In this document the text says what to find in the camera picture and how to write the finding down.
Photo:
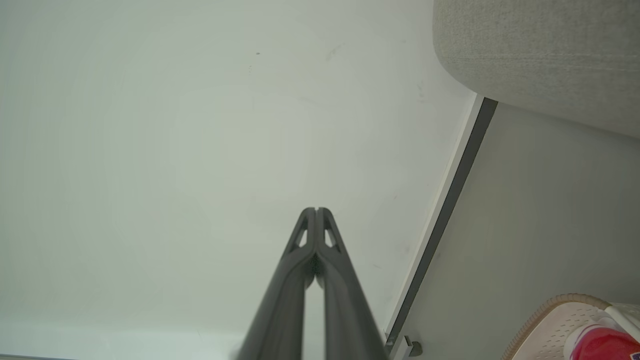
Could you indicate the red and white garment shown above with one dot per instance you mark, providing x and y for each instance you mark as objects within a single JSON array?
[{"x": 607, "y": 347}]

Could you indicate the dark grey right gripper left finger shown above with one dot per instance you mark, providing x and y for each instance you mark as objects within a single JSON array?
[{"x": 280, "y": 320}]

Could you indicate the grey fabric sofa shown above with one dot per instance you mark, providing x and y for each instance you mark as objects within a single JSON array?
[{"x": 545, "y": 55}]

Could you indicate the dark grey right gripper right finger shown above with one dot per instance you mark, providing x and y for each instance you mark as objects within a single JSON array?
[{"x": 347, "y": 320}]

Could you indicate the white and black baseboard strip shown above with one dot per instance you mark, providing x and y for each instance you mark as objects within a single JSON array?
[{"x": 450, "y": 200}]

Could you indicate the white perforated laundry basket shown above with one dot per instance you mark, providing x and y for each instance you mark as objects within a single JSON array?
[{"x": 545, "y": 335}]

